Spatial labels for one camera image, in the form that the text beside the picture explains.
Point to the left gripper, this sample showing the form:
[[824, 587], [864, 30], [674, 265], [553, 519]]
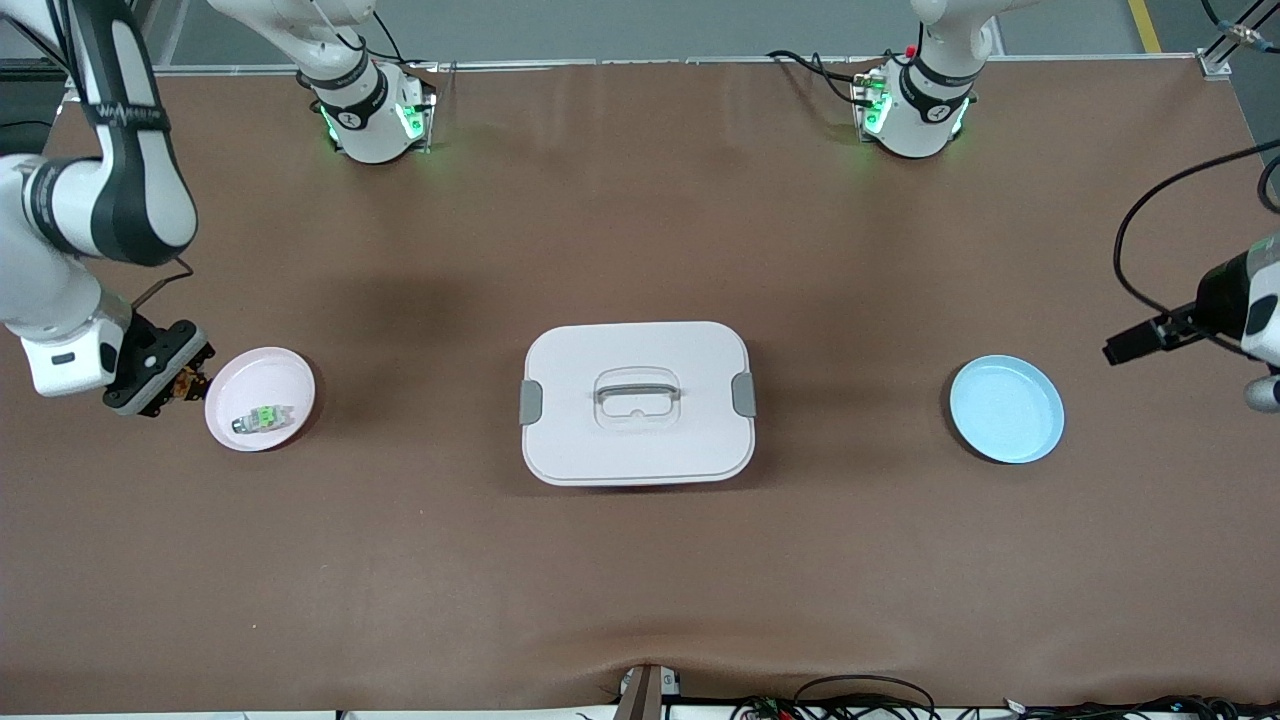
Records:
[[1218, 297]]

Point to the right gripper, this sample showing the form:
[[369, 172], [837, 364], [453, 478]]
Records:
[[172, 352]]

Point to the orange and black switch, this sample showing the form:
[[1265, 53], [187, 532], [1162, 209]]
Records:
[[190, 383]]

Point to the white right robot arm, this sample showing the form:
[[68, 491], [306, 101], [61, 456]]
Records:
[[140, 190]]

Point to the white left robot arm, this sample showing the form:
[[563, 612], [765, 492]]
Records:
[[930, 110]]

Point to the pink round plate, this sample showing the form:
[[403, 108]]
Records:
[[250, 378]]

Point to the blue round plate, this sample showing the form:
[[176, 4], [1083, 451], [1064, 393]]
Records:
[[1005, 410]]

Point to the white lidded box grey latches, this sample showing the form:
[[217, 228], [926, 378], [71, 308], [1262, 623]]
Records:
[[640, 450]]

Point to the brown table mat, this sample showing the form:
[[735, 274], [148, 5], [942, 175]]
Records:
[[640, 580]]

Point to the green and clear switch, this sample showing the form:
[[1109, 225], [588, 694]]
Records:
[[262, 417]]

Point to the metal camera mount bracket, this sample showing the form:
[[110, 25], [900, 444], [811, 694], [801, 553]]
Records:
[[640, 695]]

